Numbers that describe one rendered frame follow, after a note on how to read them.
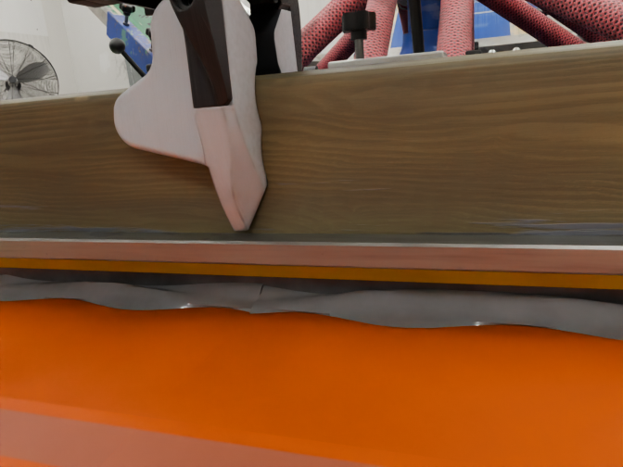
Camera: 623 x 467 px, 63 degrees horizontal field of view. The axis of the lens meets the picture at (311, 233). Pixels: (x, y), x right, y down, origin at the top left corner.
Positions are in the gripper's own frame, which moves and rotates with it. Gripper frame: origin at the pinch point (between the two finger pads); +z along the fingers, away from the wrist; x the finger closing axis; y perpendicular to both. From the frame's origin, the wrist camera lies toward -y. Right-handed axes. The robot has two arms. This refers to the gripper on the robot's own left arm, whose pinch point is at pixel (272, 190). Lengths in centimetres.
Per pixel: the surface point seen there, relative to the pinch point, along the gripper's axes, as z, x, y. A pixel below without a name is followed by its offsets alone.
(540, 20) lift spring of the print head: -15, -111, -22
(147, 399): 5.0, 8.9, 1.4
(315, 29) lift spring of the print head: -16, -73, 19
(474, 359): 5.2, 4.6, -8.6
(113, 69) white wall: -49, -422, 332
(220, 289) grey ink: 4.5, 0.8, 2.9
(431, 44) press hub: -11, -88, 0
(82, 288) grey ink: 4.4, 1.5, 10.5
